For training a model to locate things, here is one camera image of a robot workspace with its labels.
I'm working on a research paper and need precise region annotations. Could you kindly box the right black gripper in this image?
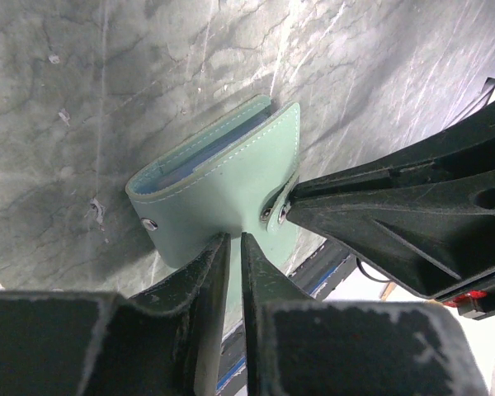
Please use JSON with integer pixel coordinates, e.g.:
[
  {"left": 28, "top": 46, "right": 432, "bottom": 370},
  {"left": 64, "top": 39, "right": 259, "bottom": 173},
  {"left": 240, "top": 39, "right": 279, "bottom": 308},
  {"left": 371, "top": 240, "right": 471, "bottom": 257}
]
[{"left": 287, "top": 170, "right": 495, "bottom": 320}]

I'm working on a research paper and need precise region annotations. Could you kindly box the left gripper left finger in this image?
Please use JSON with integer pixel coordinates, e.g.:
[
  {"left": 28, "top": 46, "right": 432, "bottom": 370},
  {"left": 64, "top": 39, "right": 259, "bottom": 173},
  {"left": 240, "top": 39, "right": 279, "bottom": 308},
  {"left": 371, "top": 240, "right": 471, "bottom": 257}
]
[{"left": 0, "top": 233, "right": 230, "bottom": 395}]

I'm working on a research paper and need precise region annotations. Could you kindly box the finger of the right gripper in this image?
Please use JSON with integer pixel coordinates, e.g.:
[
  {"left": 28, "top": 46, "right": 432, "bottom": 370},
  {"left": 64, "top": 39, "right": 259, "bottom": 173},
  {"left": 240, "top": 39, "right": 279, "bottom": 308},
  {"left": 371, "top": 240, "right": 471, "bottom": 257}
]
[{"left": 292, "top": 101, "right": 495, "bottom": 198}]

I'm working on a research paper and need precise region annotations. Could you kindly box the green card holder wallet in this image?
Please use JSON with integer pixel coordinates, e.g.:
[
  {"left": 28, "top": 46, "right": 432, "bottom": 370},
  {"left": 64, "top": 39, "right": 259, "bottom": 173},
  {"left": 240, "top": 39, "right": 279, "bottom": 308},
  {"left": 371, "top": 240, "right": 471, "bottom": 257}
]
[{"left": 125, "top": 94, "right": 302, "bottom": 270}]

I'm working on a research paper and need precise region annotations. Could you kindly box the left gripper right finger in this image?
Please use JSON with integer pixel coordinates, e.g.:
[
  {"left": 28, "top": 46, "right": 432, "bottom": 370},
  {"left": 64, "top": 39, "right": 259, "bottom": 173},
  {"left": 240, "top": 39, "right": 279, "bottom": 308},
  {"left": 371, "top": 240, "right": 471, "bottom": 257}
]
[{"left": 241, "top": 233, "right": 487, "bottom": 395}]

